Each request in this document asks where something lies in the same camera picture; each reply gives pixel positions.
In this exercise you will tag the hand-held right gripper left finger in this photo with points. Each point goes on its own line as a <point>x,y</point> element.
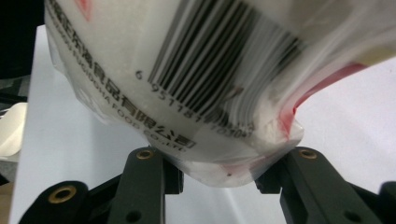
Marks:
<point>141,186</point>

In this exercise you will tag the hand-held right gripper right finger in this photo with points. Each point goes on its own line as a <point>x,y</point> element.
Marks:
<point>314,189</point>

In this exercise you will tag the red and white spout pouch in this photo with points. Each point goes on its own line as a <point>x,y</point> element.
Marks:
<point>202,77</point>

